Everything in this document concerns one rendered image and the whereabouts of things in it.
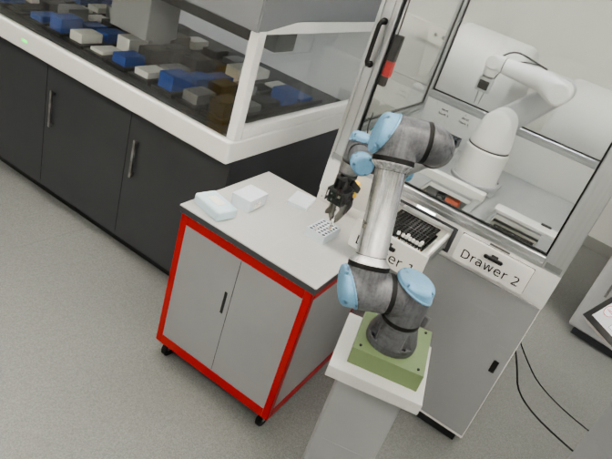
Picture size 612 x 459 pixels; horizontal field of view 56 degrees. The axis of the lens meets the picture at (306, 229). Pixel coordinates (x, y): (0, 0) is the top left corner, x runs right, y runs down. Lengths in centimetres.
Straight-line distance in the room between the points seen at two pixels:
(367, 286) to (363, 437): 53
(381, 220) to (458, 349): 109
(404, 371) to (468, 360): 88
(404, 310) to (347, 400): 35
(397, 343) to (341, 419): 32
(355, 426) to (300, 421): 74
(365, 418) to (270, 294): 56
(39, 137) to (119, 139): 63
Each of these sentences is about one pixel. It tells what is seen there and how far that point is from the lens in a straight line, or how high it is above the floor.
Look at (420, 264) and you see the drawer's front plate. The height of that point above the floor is 89.
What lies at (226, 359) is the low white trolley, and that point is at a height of 24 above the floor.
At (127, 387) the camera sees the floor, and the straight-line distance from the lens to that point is 251.
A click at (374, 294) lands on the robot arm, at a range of 156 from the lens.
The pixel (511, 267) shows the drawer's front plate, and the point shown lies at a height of 90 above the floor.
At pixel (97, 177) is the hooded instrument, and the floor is 33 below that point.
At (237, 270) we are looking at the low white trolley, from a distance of 213.
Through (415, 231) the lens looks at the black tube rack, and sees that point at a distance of 223.
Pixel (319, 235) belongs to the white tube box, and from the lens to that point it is 218.
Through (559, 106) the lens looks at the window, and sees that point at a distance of 217.
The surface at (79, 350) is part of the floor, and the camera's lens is 264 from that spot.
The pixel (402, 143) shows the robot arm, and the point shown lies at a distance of 154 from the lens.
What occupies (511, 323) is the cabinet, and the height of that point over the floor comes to 68.
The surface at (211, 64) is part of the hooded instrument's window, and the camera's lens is 245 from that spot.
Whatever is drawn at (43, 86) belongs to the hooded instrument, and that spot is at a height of 64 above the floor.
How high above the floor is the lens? 184
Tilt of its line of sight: 29 degrees down
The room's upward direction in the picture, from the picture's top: 19 degrees clockwise
